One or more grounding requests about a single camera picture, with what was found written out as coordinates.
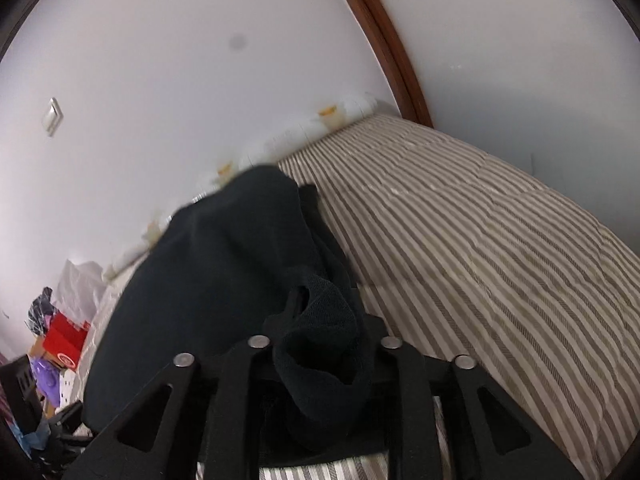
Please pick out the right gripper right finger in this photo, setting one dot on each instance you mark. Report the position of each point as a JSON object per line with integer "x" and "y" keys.
{"x": 456, "y": 409}

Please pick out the black sweatshirt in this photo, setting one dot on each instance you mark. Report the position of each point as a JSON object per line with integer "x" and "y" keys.
{"x": 255, "y": 258}

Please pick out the grey plaid clothing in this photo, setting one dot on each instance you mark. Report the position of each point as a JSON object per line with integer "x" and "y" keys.
{"x": 40, "y": 313}

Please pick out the purple plush item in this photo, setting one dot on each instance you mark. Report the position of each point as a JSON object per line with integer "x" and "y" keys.
{"x": 47, "y": 377}

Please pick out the red paper shopping bag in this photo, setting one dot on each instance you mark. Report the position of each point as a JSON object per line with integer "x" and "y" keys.
{"x": 65, "y": 340}

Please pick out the white Miniso plastic bag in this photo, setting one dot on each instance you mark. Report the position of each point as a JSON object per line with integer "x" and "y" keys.
{"x": 79, "y": 291}

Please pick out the striped quilted mattress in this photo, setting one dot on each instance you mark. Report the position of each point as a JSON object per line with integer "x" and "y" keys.
{"x": 458, "y": 250}

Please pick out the white patterned rolled mat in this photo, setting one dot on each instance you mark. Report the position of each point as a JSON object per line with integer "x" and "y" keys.
{"x": 296, "y": 135}

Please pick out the white wall light switch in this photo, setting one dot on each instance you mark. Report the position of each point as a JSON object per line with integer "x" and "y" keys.
{"x": 52, "y": 118}

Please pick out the brown wooden door frame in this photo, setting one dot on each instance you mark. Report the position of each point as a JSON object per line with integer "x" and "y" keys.
{"x": 393, "y": 58}

